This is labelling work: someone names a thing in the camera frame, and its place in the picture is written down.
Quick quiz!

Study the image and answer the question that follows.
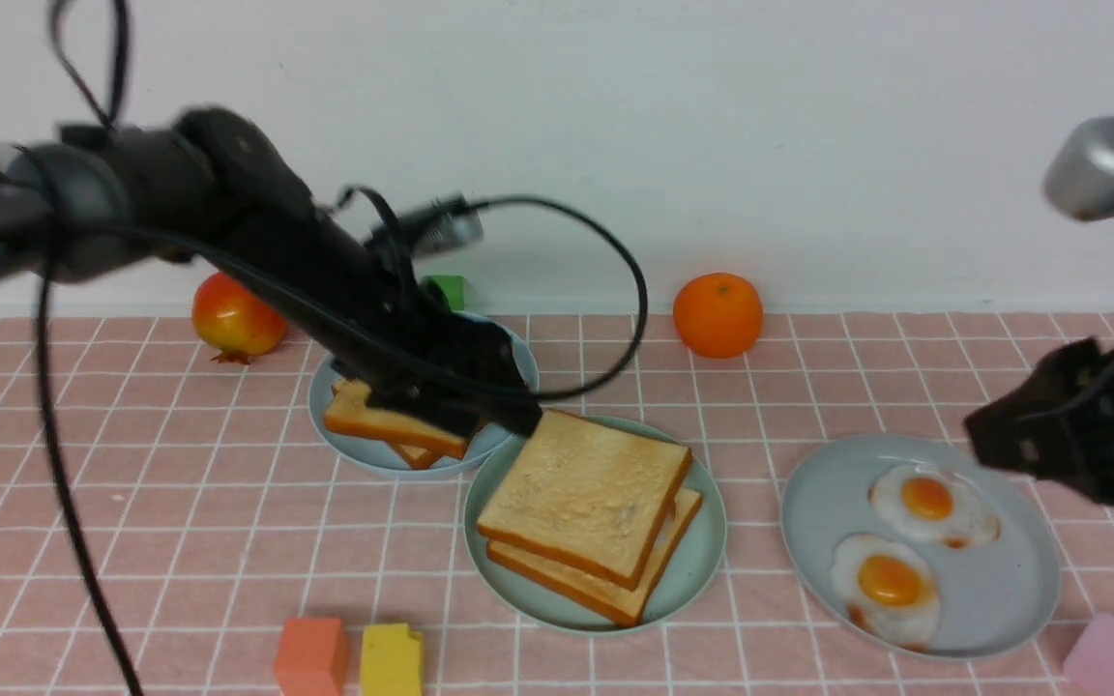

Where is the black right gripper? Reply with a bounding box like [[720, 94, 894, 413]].
[[962, 336, 1114, 507]]

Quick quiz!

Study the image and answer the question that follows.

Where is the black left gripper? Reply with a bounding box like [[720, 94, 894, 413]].
[[329, 280, 543, 437]]

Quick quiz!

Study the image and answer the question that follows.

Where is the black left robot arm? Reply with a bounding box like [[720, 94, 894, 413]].
[[0, 107, 543, 437]]

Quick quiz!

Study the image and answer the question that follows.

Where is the green foam cube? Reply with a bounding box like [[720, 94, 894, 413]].
[[421, 275, 467, 311]]

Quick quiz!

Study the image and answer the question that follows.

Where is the light blue bread plate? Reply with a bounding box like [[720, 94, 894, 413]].
[[307, 354, 514, 481]]

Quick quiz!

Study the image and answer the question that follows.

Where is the fried egg rear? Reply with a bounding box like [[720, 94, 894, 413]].
[[867, 464, 1001, 550]]

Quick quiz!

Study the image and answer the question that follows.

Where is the fried egg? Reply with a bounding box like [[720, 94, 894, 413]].
[[867, 464, 1001, 550], [830, 533, 942, 653]]

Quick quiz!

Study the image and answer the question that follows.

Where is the grey egg plate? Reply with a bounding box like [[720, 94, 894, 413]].
[[781, 433, 1062, 660]]

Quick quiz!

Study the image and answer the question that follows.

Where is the red yellow pomegranate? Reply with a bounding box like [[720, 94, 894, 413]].
[[190, 272, 290, 364]]

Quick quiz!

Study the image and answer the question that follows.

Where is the pink foam cube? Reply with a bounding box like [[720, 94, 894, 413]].
[[1064, 612, 1114, 695]]

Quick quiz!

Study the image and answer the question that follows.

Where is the orange tangerine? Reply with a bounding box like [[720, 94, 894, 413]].
[[673, 273, 765, 360]]

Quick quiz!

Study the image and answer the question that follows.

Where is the fried egg front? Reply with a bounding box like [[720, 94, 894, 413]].
[[830, 533, 942, 653]]

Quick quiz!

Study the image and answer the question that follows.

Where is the pink checkered tablecloth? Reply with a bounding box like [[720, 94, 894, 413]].
[[50, 312, 1114, 695]]

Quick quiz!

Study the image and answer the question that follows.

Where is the yellow foam block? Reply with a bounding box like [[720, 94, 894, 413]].
[[359, 623, 426, 696]]

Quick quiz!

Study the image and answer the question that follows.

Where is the teal green plate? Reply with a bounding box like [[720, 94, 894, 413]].
[[463, 416, 729, 637]]

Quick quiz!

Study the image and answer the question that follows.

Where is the orange foam cube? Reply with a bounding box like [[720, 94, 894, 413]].
[[273, 617, 350, 696]]

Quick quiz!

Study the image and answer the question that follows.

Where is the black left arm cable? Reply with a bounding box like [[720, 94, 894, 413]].
[[30, 0, 649, 696]]

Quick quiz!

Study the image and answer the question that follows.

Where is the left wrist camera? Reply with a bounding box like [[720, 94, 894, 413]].
[[364, 195, 483, 259]]

